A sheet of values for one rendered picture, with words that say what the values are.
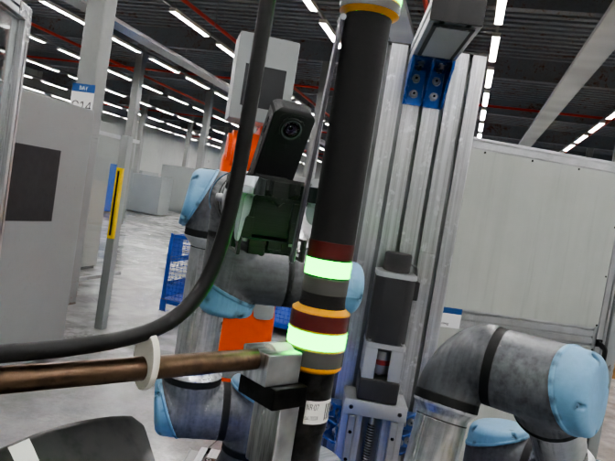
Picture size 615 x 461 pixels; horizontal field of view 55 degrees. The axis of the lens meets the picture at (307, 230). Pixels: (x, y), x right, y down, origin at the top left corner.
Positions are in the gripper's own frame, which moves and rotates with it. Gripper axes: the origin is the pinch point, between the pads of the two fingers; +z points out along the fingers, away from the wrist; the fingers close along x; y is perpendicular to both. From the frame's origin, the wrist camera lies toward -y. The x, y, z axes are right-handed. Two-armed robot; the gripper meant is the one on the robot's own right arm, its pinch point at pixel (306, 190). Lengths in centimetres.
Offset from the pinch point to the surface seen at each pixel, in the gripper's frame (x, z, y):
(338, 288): -0.7, 9.5, 6.6
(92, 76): 71, -667, -99
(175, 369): 10.2, 13.5, 11.9
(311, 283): 1.1, 8.8, 6.6
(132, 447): 11.1, -1.8, 23.9
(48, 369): 16.9, 16.4, 11.4
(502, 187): -125, -152, -16
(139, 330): 12.6, 14.2, 9.6
